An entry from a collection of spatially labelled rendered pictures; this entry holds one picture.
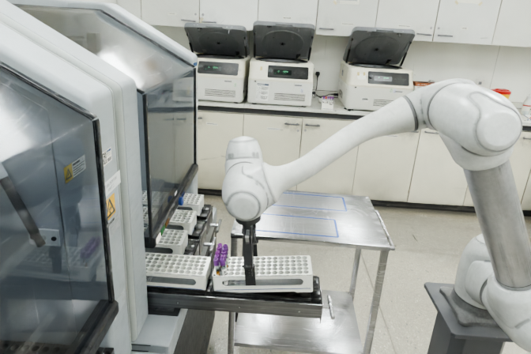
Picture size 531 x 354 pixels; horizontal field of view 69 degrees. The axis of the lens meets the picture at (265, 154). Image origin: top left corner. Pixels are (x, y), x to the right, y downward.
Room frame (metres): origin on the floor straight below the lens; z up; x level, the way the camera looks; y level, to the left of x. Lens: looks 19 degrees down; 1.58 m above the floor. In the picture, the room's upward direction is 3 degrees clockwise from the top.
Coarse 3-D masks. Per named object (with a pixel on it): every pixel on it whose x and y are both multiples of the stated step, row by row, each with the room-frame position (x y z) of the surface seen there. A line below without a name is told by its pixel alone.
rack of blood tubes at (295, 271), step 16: (272, 256) 1.06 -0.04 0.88; (288, 256) 1.06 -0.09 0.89; (304, 256) 1.06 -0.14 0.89; (240, 272) 0.98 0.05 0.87; (256, 272) 0.98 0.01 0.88; (272, 272) 0.98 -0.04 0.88; (288, 272) 0.98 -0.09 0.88; (304, 272) 0.98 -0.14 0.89; (224, 288) 0.96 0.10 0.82; (240, 288) 0.96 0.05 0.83; (256, 288) 0.96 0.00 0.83; (272, 288) 0.96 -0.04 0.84; (304, 288) 0.96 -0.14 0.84
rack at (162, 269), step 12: (156, 264) 1.01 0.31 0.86; (168, 264) 1.01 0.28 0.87; (180, 264) 1.02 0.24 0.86; (192, 264) 1.02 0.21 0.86; (204, 264) 1.02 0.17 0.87; (156, 276) 0.97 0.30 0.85; (168, 276) 0.97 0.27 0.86; (180, 276) 0.97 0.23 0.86; (192, 276) 0.97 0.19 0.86; (204, 276) 0.97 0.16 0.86; (204, 288) 0.97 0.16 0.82
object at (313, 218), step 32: (288, 192) 1.70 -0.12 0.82; (256, 224) 1.37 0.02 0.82; (288, 224) 1.38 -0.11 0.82; (320, 224) 1.40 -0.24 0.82; (352, 224) 1.42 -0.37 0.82; (384, 224) 1.50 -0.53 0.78; (384, 256) 1.26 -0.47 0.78; (352, 288) 1.68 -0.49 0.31; (256, 320) 1.45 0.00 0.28; (288, 320) 1.46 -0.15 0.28; (352, 320) 1.48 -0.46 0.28; (320, 352) 1.29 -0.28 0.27; (352, 352) 1.29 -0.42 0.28
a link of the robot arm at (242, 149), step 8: (232, 144) 0.99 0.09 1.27; (240, 144) 0.98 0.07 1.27; (248, 144) 0.98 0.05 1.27; (256, 144) 1.00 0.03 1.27; (232, 152) 0.97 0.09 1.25; (240, 152) 0.97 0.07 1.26; (248, 152) 0.97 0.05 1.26; (256, 152) 0.98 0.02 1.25; (232, 160) 0.96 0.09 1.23; (240, 160) 0.95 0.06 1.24; (248, 160) 0.95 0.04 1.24; (256, 160) 0.96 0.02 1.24
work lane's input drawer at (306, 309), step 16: (160, 288) 0.96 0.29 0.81; (176, 288) 0.96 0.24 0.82; (208, 288) 0.97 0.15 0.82; (320, 288) 1.01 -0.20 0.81; (160, 304) 0.95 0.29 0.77; (176, 304) 0.95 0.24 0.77; (192, 304) 0.95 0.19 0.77; (208, 304) 0.95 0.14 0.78; (224, 304) 0.95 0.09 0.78; (240, 304) 0.95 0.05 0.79; (256, 304) 0.94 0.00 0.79; (272, 304) 0.94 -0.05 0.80; (288, 304) 0.94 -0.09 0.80; (304, 304) 0.94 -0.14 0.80; (320, 304) 0.94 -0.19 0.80; (320, 320) 0.94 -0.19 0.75
